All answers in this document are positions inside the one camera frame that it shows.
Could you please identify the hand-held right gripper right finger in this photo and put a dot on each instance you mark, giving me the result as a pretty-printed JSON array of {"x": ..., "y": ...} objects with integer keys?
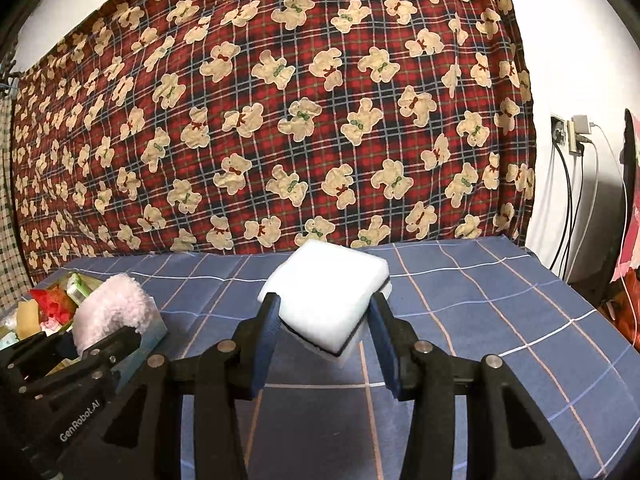
[{"x": 385, "y": 345}]

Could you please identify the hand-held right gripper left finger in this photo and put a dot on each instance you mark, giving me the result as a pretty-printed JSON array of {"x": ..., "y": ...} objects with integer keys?
[{"x": 265, "y": 345}]

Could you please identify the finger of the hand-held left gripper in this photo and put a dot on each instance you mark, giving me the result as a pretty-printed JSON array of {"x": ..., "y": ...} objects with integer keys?
[
  {"x": 35, "y": 357},
  {"x": 112, "y": 347}
]

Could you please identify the pink fluffy pad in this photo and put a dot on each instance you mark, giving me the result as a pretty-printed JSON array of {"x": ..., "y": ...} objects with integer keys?
[{"x": 115, "y": 300}]

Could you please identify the green packet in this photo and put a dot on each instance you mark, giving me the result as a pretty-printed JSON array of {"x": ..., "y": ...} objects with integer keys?
[{"x": 80, "y": 287}]

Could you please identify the white box with black stripe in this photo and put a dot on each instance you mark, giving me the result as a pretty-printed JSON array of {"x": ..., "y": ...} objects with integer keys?
[{"x": 325, "y": 290}]

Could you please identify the blue checked tablecloth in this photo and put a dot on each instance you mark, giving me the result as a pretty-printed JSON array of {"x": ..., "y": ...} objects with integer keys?
[{"x": 475, "y": 310}]

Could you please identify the cream green checked cloth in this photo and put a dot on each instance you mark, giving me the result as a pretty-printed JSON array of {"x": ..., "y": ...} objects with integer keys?
[{"x": 6, "y": 235}]

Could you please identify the red plaid teddy bear blanket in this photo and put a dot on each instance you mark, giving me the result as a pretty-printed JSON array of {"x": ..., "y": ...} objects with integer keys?
[{"x": 300, "y": 110}]

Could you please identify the orange plastic bag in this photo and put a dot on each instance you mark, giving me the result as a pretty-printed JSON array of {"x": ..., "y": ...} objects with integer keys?
[{"x": 629, "y": 317}]

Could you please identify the pink patterned poster board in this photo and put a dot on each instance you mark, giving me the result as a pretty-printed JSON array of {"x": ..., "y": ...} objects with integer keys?
[{"x": 634, "y": 220}]

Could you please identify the white charger plug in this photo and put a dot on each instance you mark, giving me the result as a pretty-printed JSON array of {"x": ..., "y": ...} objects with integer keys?
[{"x": 580, "y": 132}]

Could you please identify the metal clothes clip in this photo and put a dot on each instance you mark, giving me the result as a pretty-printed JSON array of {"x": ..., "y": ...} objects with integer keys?
[{"x": 7, "y": 67}]

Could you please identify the black panel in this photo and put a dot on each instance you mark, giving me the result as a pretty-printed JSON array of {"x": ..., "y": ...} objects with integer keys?
[{"x": 627, "y": 152}]

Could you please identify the wall socket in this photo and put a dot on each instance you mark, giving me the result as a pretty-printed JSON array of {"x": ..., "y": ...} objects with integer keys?
[{"x": 557, "y": 127}]

